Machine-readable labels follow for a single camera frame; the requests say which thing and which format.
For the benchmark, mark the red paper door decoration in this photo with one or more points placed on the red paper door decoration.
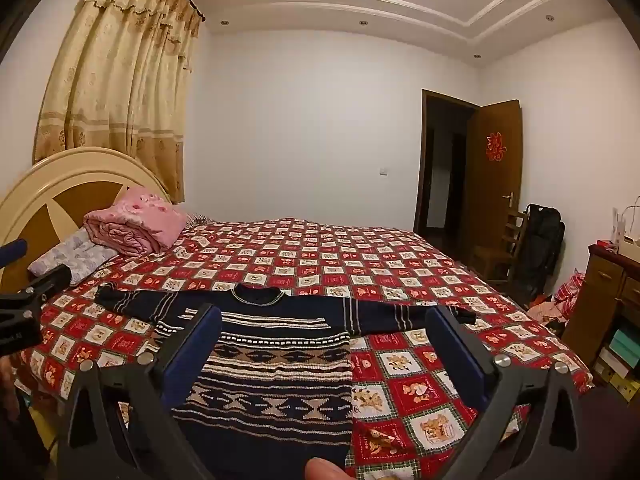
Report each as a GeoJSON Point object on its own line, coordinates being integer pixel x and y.
{"type": "Point", "coordinates": [494, 147]}

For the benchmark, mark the brown wooden cabinet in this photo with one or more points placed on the brown wooden cabinet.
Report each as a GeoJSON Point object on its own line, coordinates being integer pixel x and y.
{"type": "Point", "coordinates": [600, 290]}

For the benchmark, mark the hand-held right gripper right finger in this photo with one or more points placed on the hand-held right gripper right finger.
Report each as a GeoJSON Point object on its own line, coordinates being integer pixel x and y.
{"type": "Point", "coordinates": [450, 350]}

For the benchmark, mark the black backpack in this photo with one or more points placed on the black backpack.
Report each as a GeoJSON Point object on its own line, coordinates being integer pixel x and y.
{"type": "Point", "coordinates": [545, 245]}

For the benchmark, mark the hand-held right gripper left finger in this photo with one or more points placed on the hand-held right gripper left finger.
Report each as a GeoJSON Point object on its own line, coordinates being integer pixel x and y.
{"type": "Point", "coordinates": [197, 350]}

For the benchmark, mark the grey striped cloth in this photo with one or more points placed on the grey striped cloth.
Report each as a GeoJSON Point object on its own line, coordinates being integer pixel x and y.
{"type": "Point", "coordinates": [200, 219]}

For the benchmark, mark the teal box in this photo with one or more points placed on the teal box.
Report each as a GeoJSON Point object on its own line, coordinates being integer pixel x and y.
{"type": "Point", "coordinates": [627, 342]}

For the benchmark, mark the folded pink quilt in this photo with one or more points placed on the folded pink quilt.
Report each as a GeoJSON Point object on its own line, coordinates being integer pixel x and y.
{"type": "Point", "coordinates": [140, 220]}

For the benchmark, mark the wooden chair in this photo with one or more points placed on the wooden chair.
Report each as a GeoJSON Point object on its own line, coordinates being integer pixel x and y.
{"type": "Point", "coordinates": [500, 255]}

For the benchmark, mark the white box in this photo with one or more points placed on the white box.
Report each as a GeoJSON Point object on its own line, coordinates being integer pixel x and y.
{"type": "Point", "coordinates": [615, 362]}

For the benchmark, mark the cream wooden bed frame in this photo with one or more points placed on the cream wooden bed frame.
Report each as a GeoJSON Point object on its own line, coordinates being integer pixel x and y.
{"type": "Point", "coordinates": [30, 200]}

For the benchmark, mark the pile of red clothes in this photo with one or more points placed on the pile of red clothes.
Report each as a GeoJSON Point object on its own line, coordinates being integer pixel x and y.
{"type": "Point", "coordinates": [560, 300]}

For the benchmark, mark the beige patterned curtain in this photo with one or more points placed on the beige patterned curtain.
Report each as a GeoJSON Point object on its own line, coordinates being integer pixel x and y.
{"type": "Point", "coordinates": [125, 70]}

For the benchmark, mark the grey floral pillow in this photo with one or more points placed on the grey floral pillow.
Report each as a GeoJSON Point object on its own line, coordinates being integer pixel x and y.
{"type": "Point", "coordinates": [70, 260]}

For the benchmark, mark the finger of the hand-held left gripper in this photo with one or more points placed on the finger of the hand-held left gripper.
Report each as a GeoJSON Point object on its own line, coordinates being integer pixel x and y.
{"type": "Point", "coordinates": [12, 252]}
{"type": "Point", "coordinates": [40, 285]}

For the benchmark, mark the brown wooden door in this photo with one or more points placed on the brown wooden door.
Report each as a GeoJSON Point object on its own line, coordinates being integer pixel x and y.
{"type": "Point", "coordinates": [492, 200]}

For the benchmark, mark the person's right hand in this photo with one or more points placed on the person's right hand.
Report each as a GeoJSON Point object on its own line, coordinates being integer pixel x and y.
{"type": "Point", "coordinates": [325, 470]}

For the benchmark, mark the navy patterned knit sweater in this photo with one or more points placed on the navy patterned knit sweater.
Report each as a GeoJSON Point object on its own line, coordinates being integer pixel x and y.
{"type": "Point", "coordinates": [270, 370]}

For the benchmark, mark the red bear-print bedspread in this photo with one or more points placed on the red bear-print bedspread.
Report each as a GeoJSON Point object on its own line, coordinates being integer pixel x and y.
{"type": "Point", "coordinates": [400, 270]}

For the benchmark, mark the dark wooden door frame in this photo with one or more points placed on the dark wooden door frame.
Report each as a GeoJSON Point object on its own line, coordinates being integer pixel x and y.
{"type": "Point", "coordinates": [425, 160]}

